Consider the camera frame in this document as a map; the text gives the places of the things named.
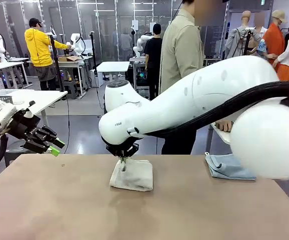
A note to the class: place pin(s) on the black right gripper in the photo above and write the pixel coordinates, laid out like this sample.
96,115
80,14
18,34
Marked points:
122,149

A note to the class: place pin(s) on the mannequin in blue floral shirt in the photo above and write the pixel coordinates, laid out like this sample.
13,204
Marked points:
262,47

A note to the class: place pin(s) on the white workbench with computer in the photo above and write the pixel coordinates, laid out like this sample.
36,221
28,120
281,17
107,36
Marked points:
137,60

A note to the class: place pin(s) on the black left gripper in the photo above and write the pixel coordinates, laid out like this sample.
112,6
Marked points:
24,123

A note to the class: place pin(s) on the person in beige shirt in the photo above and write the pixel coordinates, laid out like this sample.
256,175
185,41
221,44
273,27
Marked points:
179,50

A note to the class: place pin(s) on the mannequin in grey shirt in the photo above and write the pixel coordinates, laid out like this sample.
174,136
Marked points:
235,42

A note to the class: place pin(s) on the clear plastic container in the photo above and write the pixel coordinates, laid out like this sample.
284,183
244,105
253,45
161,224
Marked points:
3,92

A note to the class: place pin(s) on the cardboard box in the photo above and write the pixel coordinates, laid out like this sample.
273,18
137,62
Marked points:
69,59

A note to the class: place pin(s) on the white standing desk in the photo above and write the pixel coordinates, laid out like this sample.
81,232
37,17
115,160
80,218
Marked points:
113,66

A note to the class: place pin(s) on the white side table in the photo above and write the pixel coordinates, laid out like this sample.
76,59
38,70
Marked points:
44,97
220,136

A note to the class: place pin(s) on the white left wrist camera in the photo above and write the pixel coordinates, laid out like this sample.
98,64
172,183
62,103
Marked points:
29,112

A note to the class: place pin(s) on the grey step stool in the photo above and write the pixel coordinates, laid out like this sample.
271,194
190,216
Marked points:
70,90

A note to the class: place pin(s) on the light blue towel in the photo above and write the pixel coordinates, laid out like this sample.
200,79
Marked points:
224,167

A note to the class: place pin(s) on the black tripod stand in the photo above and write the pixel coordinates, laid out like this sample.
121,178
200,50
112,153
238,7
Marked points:
93,57
56,62

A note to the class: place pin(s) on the person in yellow hoodie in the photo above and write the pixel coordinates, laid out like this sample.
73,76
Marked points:
38,50

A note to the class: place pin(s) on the person's right hand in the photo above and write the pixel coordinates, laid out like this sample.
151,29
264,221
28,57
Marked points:
224,126

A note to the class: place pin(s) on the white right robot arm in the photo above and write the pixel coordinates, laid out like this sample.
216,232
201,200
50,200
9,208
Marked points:
184,100

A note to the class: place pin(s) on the white towel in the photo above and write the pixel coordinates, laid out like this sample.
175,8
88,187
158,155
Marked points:
133,176

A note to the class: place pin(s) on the white background table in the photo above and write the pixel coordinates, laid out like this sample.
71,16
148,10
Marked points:
2,65

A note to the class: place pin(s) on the person in black clothes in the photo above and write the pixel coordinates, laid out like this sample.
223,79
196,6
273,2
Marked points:
154,55

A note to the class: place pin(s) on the mannequin in orange with cap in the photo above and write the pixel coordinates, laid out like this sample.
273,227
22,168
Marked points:
274,42

